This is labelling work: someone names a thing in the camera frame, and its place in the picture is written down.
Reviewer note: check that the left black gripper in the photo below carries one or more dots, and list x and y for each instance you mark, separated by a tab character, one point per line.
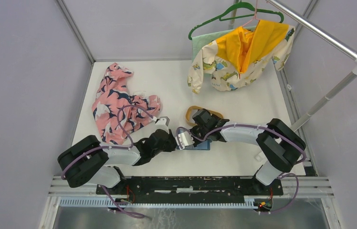
172	143

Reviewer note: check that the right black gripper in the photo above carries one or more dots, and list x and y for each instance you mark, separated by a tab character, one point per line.
192	130

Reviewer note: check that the blue leather card holder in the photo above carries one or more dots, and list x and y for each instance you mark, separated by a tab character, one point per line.
205	146

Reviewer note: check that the oval wooden tray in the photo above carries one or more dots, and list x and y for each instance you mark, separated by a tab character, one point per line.
192	110

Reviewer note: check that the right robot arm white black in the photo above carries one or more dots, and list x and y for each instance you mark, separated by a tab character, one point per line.
280	145

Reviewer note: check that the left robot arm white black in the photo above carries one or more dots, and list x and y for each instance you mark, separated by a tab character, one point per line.
95	162

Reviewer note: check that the pink shark print garment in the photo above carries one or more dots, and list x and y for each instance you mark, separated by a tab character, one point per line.
118	113

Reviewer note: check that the dinosaur print yellow lined jacket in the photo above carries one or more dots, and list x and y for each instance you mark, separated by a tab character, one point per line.
271	42

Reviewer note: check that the light green cloth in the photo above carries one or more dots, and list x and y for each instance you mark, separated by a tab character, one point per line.
206	64

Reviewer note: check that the green plastic hanger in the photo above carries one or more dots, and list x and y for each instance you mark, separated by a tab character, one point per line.
230	14

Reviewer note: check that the metal clothes rack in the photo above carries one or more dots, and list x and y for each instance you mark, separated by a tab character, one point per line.
321	73

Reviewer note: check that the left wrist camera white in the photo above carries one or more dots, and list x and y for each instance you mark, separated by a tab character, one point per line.
161	123

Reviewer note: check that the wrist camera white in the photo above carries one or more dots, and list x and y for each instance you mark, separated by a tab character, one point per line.
161	123
184	141

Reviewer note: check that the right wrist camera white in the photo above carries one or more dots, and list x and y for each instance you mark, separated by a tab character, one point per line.
184	141

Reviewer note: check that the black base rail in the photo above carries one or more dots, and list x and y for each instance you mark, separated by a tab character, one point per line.
194	190

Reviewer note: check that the white plastic bracket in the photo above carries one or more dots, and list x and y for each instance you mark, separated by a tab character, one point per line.
260	157

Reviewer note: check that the pink wire hanger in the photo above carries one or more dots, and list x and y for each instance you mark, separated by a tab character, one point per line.
254	18

